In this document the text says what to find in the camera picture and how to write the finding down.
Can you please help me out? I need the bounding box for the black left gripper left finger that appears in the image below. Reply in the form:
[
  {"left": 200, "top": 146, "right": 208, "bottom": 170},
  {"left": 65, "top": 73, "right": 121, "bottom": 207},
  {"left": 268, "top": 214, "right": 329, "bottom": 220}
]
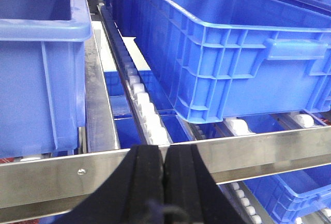
[{"left": 55, "top": 145, "right": 164, "bottom": 223}]

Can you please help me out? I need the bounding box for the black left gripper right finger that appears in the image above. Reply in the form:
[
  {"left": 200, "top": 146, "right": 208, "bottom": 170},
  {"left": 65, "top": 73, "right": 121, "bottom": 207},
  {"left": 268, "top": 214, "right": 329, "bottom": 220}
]
[{"left": 163, "top": 144, "right": 245, "bottom": 223}]

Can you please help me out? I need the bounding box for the stainless steel shelf beam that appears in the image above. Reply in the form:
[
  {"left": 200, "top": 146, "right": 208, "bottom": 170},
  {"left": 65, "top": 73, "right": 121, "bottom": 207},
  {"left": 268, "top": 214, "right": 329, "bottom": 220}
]
[{"left": 0, "top": 126, "right": 331, "bottom": 223}]

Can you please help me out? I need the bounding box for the blue bin on bottom shelf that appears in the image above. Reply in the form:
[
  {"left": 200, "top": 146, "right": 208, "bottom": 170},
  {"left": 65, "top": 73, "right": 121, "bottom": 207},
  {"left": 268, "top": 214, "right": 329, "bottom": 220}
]
[{"left": 244, "top": 165, "right": 330, "bottom": 223}]

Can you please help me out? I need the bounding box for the blue bin right lower shelf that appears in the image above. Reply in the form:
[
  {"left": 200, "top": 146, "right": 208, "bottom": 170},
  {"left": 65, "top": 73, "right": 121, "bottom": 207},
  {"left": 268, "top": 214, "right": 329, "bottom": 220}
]
[{"left": 136, "top": 0, "right": 330, "bottom": 124}]

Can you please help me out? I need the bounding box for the blue bin shelf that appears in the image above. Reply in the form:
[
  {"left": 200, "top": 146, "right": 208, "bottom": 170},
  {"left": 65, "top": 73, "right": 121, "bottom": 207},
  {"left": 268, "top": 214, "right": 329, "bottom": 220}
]
[
  {"left": 136, "top": 0, "right": 330, "bottom": 124},
  {"left": 1, "top": 0, "right": 92, "bottom": 158}
]

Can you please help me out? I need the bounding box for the blue bin centre lower shelf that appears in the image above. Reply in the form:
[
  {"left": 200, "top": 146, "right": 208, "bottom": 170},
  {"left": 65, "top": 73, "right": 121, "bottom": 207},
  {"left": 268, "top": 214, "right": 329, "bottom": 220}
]
[{"left": 1, "top": 0, "right": 92, "bottom": 158}]

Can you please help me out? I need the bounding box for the white roller track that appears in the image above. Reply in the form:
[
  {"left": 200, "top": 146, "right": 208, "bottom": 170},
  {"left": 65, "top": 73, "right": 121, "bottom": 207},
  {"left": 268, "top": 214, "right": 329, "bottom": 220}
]
[{"left": 98, "top": 5, "right": 172, "bottom": 146}]

